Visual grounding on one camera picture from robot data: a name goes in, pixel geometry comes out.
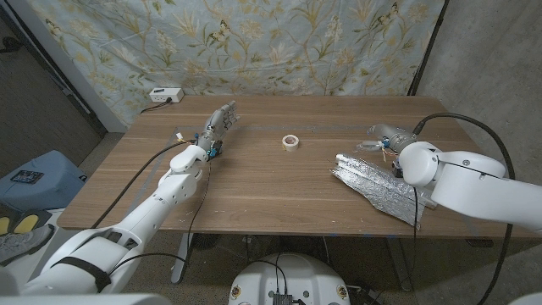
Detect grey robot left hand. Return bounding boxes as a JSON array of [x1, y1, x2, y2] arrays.
[[198, 100, 241, 160]]

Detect aluminum foil sheet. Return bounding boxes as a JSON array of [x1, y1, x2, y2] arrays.
[[330, 152, 437, 231]]

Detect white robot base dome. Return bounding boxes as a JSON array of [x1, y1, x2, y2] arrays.
[[228, 252, 351, 305]]

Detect white tape roll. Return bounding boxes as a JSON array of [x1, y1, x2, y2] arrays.
[[282, 134, 300, 153]]

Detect white power strip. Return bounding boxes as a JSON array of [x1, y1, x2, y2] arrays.
[[148, 87, 185, 104]]

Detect floral backdrop cloth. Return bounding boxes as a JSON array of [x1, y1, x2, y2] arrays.
[[25, 0, 448, 128]]

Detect grey table leg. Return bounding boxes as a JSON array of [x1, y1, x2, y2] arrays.
[[385, 236, 414, 293], [170, 232, 195, 285]]

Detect black printed marker card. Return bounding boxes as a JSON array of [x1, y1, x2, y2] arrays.
[[10, 169, 45, 185]]

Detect black shoe yellow insole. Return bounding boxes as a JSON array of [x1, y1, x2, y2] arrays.
[[0, 207, 12, 237], [10, 209, 53, 236]]

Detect black backdrop stand pole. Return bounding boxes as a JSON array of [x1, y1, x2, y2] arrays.
[[406, 0, 451, 97]]

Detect grey sneaker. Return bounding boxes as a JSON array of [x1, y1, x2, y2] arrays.
[[0, 223, 56, 267]]

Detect black power strip cord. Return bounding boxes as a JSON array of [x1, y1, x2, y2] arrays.
[[140, 97, 174, 114]]

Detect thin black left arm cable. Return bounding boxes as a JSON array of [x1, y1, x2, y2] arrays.
[[108, 157, 213, 276]]

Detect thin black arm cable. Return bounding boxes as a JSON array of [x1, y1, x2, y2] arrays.
[[376, 186, 420, 305], [108, 157, 213, 276]]

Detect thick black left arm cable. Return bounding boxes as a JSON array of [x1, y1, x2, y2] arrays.
[[90, 139, 198, 230]]

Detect black cable on base dome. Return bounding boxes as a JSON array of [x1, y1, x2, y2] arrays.
[[252, 252, 290, 296]]

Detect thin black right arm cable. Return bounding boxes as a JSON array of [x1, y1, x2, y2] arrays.
[[376, 186, 420, 305]]

